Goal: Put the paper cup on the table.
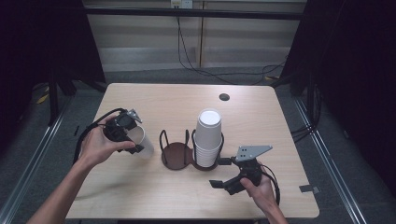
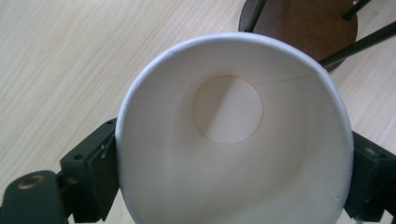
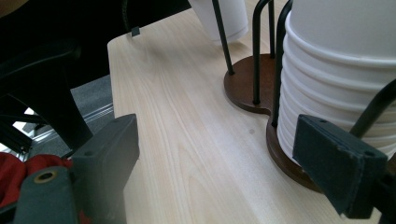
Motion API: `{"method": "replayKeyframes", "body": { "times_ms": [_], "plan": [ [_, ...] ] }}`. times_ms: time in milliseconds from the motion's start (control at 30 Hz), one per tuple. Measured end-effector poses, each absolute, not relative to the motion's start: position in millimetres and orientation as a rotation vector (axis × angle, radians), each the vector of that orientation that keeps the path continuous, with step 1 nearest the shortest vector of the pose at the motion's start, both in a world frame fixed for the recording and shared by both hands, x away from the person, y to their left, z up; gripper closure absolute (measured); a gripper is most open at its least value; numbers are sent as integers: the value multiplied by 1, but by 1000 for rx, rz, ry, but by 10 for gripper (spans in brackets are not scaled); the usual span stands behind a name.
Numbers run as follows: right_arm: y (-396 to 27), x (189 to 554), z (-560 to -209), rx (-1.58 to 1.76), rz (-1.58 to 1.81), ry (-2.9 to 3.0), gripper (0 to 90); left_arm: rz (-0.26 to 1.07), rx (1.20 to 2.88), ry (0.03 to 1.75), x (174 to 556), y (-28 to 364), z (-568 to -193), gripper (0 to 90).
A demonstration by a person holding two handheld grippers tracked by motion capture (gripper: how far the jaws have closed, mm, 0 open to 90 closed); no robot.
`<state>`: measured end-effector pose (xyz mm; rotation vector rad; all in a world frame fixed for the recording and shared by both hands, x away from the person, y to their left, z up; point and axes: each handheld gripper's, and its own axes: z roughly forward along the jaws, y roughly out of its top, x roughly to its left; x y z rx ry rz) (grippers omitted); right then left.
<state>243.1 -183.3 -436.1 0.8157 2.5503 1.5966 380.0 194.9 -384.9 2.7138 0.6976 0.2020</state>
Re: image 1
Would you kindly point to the dark curtain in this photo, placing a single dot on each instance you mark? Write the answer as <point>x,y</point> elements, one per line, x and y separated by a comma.
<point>40,40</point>
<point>358,77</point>

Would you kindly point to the person's left hand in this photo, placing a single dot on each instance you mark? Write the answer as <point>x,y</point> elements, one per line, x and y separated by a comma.
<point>98,147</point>

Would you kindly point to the single white paper cup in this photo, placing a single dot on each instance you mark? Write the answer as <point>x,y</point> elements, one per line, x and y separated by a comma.
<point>144,143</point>

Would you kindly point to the metal floor rail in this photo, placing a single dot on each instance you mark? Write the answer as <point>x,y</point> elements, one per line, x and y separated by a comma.
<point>330,168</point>
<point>31,168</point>

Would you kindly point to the yellow floor tape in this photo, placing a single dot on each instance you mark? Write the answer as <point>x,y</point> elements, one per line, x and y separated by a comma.
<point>42,99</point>

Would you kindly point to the dark round table grommet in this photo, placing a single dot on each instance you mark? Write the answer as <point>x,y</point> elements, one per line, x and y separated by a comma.
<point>224,97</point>

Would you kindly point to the person's right hand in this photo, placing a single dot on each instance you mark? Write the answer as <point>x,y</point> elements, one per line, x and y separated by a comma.
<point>261,193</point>

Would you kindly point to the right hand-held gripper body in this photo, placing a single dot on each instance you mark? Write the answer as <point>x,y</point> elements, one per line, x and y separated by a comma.
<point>250,169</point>

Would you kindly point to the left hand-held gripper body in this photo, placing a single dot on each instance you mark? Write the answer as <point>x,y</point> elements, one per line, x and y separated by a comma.
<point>120,127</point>

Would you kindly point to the stack of white paper cups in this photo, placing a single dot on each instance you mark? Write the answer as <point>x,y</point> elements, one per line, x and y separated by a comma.
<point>208,140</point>

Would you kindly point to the grey tape piece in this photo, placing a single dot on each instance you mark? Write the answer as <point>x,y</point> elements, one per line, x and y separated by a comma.
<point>308,188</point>

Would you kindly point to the black metal stand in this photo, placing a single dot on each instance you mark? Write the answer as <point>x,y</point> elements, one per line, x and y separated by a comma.
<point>53,99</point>

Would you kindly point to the black horizontal bar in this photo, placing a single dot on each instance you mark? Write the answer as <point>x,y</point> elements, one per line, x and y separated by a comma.
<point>193,13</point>

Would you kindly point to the white wall socket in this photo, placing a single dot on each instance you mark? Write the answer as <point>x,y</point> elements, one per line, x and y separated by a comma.
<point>181,3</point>

